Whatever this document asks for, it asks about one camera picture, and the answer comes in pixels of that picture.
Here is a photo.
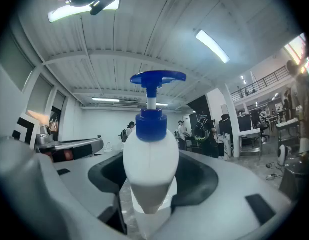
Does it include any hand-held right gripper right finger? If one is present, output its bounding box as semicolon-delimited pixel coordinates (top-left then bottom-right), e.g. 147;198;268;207
149;150;299;240

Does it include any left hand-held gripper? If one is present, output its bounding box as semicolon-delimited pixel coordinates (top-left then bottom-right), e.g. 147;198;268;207
11;111;105;164

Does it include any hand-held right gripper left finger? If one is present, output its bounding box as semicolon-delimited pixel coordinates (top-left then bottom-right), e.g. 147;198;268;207
0;136;128;240

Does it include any white spray bottle blue cap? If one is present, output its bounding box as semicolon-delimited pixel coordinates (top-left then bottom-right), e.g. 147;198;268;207
122;70;188;215

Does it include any person's left hand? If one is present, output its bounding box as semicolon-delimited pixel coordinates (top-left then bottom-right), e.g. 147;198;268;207
26;109;51;127

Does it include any dark window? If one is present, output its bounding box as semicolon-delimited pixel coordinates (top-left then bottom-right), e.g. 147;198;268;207
49;105;62;142

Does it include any ceiling air vent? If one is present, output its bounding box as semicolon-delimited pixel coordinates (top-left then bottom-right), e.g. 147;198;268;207
113;101;140;107

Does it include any white metal table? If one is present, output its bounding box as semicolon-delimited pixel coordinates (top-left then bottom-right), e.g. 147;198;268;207
238;128;263;161

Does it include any white round heater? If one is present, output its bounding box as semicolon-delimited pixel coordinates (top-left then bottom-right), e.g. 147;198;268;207
276;143;293;168

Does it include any black green backpack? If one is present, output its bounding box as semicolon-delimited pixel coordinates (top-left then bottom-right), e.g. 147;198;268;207
194;120;211;145

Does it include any dark brown table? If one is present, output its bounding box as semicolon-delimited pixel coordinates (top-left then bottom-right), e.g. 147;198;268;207
278;153;309;201

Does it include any black balcony railing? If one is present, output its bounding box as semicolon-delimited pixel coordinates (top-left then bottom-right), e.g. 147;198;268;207
230;65;292;102

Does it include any wide ceiling light panel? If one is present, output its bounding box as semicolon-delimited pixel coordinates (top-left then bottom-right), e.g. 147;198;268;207
47;0;121;24

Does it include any long ceiling light tube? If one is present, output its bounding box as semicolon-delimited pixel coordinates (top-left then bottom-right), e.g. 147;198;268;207
195;29;231;65

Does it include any red white banner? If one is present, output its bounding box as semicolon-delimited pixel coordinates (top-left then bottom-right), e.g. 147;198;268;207
284;32;309;79

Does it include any black head-mounted camera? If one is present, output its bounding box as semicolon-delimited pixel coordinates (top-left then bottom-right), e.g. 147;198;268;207
89;0;119;16

